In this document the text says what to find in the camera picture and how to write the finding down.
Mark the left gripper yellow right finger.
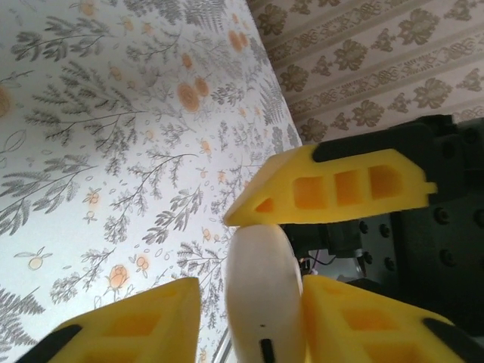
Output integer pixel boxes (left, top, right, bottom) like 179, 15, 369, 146
302, 274, 484, 363

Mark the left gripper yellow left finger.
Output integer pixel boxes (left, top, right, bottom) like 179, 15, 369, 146
14, 277, 201, 363

